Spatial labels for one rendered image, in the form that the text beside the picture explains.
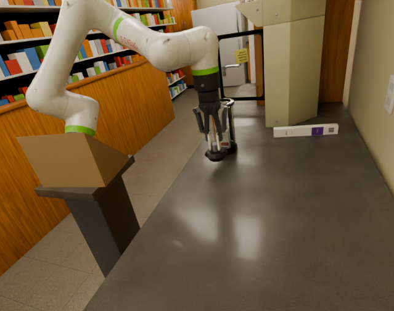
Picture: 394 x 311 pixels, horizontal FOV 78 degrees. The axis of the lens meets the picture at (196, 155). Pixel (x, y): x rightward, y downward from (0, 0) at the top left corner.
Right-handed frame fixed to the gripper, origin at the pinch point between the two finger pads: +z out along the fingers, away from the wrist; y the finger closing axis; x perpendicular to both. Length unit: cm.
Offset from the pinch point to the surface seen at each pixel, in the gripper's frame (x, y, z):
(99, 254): 20, 66, 58
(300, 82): -44, -32, -9
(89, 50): -207, 230, -34
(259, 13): -39, -14, -41
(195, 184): 13.8, 4.9, 11.1
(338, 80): -76, -52, -1
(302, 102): -45, -33, 1
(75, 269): 6, 120, 106
